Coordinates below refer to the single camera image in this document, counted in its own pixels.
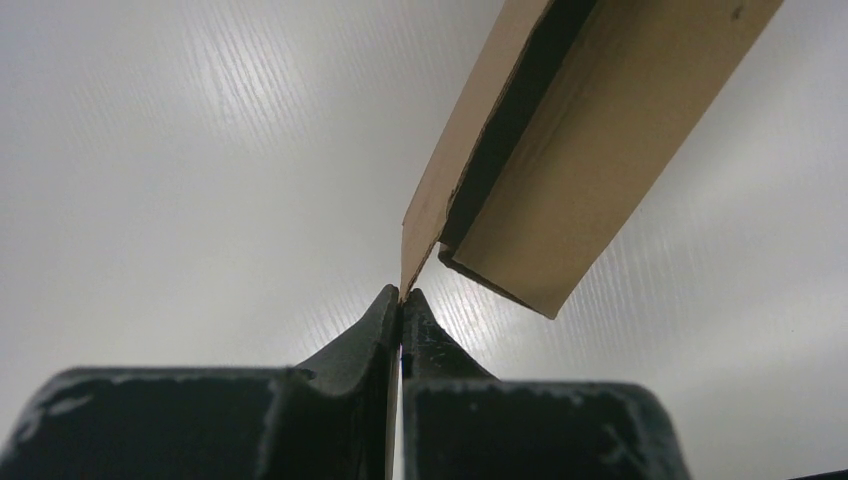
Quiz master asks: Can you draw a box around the brown cardboard box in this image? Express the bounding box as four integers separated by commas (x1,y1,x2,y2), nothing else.
400,1,779,318

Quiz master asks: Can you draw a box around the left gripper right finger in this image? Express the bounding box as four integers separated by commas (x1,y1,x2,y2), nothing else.
402,290,690,479

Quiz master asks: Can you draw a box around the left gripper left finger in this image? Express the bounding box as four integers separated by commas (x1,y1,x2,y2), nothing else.
1,285,399,479

